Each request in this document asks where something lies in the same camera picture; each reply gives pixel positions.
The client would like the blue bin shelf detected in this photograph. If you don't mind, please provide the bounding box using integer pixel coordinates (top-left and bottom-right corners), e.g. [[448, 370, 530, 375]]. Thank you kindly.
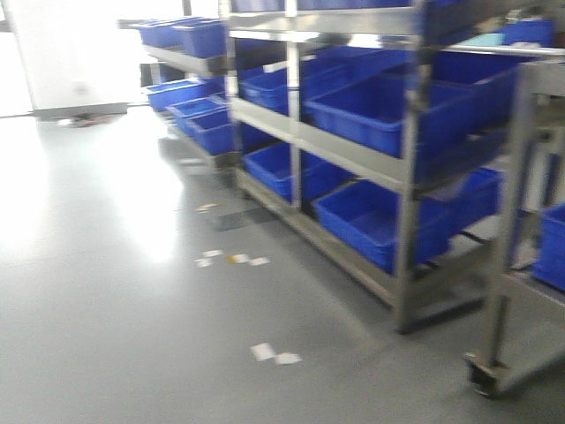
[[313, 168, 503, 275], [243, 142, 353, 202], [239, 59, 351, 117], [305, 74, 476, 162]]

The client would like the blue bin middle shelf front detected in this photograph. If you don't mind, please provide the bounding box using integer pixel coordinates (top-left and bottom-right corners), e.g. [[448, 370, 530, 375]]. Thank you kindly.
[[305, 74, 476, 162]]

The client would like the distant steel shelf rack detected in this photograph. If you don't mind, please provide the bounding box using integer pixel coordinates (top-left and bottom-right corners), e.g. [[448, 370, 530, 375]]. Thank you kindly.
[[130, 16, 237, 170]]

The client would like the steel cart at right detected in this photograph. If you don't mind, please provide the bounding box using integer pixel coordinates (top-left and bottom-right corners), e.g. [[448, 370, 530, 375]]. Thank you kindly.
[[466, 55, 564, 398]]

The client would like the blue bin bottom shelf front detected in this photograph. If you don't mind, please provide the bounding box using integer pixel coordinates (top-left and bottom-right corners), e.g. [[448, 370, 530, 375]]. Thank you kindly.
[[313, 168, 503, 275]]

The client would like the blue bin on right cart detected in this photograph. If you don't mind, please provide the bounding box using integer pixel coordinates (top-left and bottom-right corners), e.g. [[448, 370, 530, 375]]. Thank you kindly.
[[531, 203, 564, 292]]

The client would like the blue bin middle shelf rear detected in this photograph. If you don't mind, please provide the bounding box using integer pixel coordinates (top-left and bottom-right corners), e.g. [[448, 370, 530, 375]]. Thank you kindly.
[[239, 59, 351, 117]]

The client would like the tall steel flow rack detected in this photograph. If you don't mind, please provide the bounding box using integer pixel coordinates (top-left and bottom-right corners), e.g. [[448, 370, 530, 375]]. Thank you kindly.
[[219, 1, 523, 334]]

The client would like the blue bin bottom shelf rear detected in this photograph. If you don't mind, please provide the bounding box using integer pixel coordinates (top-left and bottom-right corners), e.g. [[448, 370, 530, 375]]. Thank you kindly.
[[243, 142, 353, 202]]

